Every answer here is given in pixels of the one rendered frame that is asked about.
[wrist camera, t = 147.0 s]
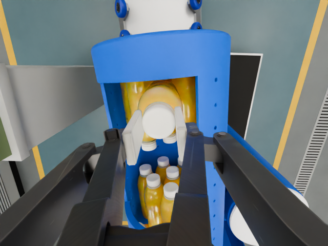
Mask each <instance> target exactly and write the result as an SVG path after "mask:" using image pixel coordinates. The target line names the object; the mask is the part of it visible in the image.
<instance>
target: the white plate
mask: <svg viewBox="0 0 328 246"><path fill-rule="evenodd" d="M288 189H289V190H290V191H291V192H292V193H293V194H295V195H296V196H297V197H298V198H299V199H300V200H301V201H302V202H303V203H304V204H305V205H306V206H307V207H308V203H307V201H306V200H305V198H304V197H303V196H302V195H301V194H300V193H298V192H297V191H295V190H293V189H290V188H288ZM308 208H309V207H308ZM229 225H230V228H231V230H232V232H233V234H234V235H235V236H236V237H237V238H238V239H239V240H241V241H243V242H245V243H247V244H250V245H254V246H259V245H258V243H257V241H256V240H255V238H254V236H253V234H252V233H251V231H250V229H249V227H248V225H247V224H246V222H245V220H244V218H243V217H242V215H241V213H240V211H239V210H238V208H237V206H236V205H235V206H234V207H233V209H232V211H231V213H230V216H229Z"/></svg>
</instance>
